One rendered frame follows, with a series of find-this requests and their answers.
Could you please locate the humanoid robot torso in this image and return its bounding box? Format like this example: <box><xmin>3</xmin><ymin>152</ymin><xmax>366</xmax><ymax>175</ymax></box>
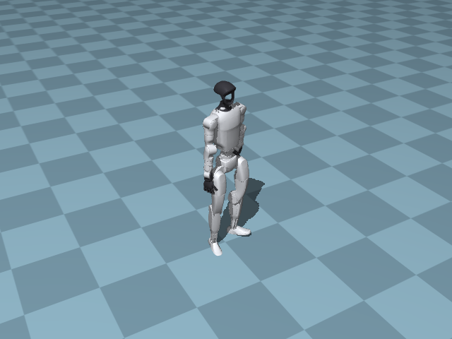
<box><xmin>210</xmin><ymin>103</ymin><xmax>241</xmax><ymax>174</ymax></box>

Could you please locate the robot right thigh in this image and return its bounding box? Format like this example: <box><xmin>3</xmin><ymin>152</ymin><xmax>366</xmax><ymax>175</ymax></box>
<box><xmin>211</xmin><ymin>165</ymin><xmax>226</xmax><ymax>216</ymax></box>

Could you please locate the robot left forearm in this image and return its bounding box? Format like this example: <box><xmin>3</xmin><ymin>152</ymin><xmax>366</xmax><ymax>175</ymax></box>
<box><xmin>234</xmin><ymin>135</ymin><xmax>244</xmax><ymax>152</ymax></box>

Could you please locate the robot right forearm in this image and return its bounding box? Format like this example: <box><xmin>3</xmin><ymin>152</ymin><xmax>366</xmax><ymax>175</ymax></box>
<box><xmin>203</xmin><ymin>146</ymin><xmax>214</xmax><ymax>179</ymax></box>

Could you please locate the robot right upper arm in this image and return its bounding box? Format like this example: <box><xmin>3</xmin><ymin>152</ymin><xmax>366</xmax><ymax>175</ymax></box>
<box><xmin>203</xmin><ymin>114</ymin><xmax>218</xmax><ymax>155</ymax></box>

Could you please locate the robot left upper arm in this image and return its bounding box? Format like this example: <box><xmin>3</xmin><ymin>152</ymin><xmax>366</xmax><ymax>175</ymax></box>
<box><xmin>235</xmin><ymin>102</ymin><xmax>246</xmax><ymax>136</ymax></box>

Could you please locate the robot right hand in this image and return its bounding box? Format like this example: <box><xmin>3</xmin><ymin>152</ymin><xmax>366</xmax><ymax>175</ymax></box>
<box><xmin>203</xmin><ymin>172</ymin><xmax>218</xmax><ymax>194</ymax></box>

